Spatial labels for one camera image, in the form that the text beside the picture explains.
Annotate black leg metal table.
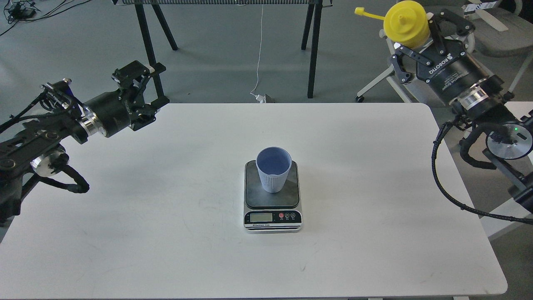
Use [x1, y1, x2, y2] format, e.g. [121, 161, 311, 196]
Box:
[112, 0, 334, 100]

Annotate black cables on floor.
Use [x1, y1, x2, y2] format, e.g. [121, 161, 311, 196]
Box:
[0, 0, 92, 38]

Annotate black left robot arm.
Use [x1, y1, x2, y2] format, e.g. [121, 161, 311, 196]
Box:
[0, 61, 169, 223]

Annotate yellow squeeze bottle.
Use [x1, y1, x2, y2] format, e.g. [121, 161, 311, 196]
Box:
[354, 0, 430, 49]

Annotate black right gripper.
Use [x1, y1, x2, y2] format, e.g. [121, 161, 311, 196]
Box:
[389, 8, 498, 113]

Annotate grey office chair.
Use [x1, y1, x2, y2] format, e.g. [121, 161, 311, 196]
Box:
[463, 0, 533, 98]
[356, 0, 464, 108]

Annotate white power cable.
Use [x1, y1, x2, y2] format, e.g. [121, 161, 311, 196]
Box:
[250, 3, 271, 103]

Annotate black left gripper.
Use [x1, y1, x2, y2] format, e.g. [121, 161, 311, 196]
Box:
[83, 61, 170, 138]

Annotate black digital kitchen scale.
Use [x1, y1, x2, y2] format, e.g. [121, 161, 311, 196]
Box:
[243, 161, 303, 234]

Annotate blue ribbed plastic cup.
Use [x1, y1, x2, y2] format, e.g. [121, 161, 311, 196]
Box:
[256, 147, 292, 193]

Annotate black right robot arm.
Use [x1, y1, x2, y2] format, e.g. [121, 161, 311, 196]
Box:
[384, 0, 532, 225]

